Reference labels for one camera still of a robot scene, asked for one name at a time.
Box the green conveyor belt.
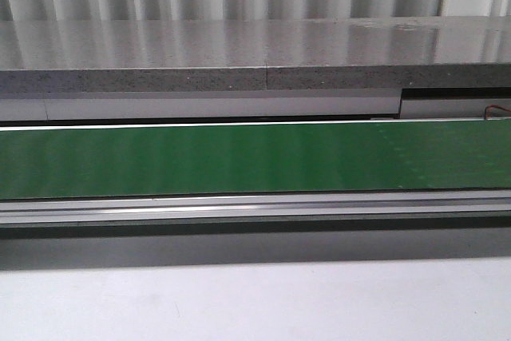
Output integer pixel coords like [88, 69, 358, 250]
[1, 120, 510, 200]

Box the red black wire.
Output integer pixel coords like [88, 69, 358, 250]
[483, 105, 511, 121]

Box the grey stone counter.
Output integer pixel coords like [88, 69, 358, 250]
[1, 17, 510, 124]

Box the aluminium conveyor frame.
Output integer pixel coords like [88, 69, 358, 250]
[1, 189, 510, 239]

